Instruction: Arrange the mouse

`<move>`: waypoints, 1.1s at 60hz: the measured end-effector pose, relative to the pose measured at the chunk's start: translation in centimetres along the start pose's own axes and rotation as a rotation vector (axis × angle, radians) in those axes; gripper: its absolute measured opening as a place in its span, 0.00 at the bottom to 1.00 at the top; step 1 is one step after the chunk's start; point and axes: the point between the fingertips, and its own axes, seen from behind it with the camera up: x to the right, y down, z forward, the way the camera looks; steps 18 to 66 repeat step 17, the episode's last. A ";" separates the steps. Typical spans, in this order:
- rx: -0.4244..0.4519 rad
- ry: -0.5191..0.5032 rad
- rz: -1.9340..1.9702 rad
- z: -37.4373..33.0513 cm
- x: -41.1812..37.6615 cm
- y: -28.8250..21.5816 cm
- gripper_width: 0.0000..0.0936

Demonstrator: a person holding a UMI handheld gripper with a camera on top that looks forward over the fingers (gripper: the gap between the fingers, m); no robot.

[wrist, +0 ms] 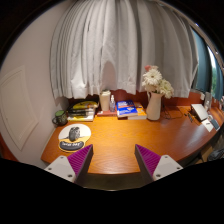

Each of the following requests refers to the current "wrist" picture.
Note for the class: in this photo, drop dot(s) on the dark mug green inside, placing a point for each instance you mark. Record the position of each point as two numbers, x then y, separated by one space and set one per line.
61 118

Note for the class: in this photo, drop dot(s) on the silver laptop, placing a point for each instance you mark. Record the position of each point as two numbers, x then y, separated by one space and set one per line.
200 111

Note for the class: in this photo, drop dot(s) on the cream lidded tumbler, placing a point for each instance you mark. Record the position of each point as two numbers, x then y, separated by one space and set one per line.
105 101

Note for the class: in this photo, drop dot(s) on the white yellow book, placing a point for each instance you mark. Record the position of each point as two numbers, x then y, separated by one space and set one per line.
80 118

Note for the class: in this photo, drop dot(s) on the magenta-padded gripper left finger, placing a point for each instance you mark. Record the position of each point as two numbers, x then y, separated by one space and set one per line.
61 168

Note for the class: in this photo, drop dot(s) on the blue cover book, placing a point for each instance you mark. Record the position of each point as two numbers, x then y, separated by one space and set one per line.
126 108

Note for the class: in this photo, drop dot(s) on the clear spray bottle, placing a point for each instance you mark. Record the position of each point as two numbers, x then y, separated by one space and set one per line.
112 105

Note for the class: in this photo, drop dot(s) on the yellow black cover book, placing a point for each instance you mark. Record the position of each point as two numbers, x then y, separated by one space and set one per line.
85 105

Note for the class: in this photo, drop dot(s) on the round white printed mouse pad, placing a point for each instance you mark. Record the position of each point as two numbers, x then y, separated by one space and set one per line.
85 130

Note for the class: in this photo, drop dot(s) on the white ceramic pitcher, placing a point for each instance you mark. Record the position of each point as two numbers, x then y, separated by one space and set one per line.
154 108

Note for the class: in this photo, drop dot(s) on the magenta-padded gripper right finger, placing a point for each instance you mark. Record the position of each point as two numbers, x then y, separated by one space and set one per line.
166 166

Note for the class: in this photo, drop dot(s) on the thick white book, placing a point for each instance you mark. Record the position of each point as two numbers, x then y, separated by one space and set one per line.
138 117

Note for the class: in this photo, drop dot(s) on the red-brown flat book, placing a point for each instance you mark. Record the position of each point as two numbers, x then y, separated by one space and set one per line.
103 113

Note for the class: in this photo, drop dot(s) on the white pleated curtain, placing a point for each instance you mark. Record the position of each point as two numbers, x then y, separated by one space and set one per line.
126 50

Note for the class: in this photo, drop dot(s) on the black grey gaming mouse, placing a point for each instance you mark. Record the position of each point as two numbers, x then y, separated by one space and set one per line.
74 134

